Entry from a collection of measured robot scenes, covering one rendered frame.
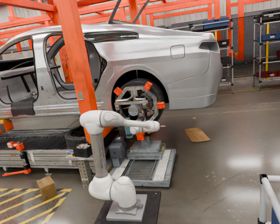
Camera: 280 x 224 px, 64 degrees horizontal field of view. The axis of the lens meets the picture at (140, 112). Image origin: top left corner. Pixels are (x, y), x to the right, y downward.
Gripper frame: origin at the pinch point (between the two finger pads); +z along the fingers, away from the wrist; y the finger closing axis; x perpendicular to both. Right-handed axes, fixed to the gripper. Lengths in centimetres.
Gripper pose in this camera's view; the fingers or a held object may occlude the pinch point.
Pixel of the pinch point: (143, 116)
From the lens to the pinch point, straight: 252.4
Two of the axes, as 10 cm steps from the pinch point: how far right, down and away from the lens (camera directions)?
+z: 2.5, -3.1, 9.2
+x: -1.3, -9.5, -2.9
